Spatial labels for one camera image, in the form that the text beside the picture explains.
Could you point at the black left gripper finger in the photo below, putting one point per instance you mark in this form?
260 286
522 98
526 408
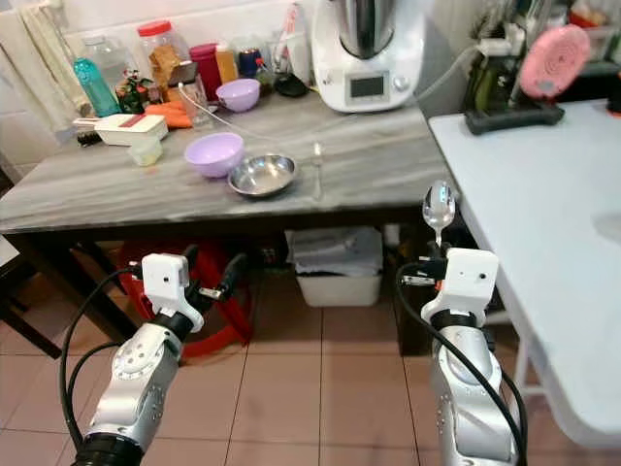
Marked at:
232 274

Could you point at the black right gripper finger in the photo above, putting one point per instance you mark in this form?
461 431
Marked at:
431 253
446 255

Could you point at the steel spoon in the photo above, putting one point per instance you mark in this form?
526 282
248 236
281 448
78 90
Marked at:
439 206

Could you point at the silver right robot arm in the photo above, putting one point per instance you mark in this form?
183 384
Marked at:
466 408

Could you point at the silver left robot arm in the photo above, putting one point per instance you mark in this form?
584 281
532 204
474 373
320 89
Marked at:
136 383

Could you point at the red plastic stool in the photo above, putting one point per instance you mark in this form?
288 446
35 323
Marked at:
221 325

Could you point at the white plastic bin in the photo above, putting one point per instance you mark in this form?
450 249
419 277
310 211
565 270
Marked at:
338 286

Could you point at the white folding table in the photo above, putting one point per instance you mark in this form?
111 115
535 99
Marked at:
543 233

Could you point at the shallow steel bowl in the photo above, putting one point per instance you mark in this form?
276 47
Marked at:
262 175

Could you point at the large purple plastic bowl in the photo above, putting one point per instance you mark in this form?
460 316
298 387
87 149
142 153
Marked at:
213 153

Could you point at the grey marble top table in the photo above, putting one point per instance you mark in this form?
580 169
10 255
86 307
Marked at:
116 189

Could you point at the steel fork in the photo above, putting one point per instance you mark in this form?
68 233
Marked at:
317 170

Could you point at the small clear plastic cup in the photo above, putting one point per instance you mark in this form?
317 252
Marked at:
146 152

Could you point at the black rack base tray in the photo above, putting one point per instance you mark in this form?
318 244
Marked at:
514 118

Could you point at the orange carrot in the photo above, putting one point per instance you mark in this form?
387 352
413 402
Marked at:
173 116

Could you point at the white grater box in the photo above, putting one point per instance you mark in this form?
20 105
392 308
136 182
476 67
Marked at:
126 130

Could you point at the small purple plastic bowl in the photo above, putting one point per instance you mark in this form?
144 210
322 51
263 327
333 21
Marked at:
239 94

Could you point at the white kitchen cooking appliance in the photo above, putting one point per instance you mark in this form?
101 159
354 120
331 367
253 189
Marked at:
369 78

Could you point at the black round lid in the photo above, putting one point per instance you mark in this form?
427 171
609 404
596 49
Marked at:
291 86

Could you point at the green plant with red bits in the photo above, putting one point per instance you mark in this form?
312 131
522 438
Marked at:
133 94

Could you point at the dark red canister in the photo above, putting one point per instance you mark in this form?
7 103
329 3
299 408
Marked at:
205 68

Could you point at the orange sauce bottle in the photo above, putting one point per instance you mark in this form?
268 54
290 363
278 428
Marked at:
227 64

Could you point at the dark blue jar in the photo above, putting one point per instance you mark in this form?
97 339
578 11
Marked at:
248 62

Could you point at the teal plastic bottle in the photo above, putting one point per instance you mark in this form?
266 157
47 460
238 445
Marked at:
95 89

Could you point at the glass jar with red lid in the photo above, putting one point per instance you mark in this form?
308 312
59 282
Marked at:
160 58

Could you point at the clear glass jar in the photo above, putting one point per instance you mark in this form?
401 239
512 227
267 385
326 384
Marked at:
105 53

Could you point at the beige hanging towel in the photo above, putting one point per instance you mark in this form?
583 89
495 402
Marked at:
44 58

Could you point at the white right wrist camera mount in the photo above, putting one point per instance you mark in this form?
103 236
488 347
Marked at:
464 282

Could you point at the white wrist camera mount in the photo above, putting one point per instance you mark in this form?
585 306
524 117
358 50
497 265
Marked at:
165 280
464 282

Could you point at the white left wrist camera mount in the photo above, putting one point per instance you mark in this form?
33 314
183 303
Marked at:
165 280

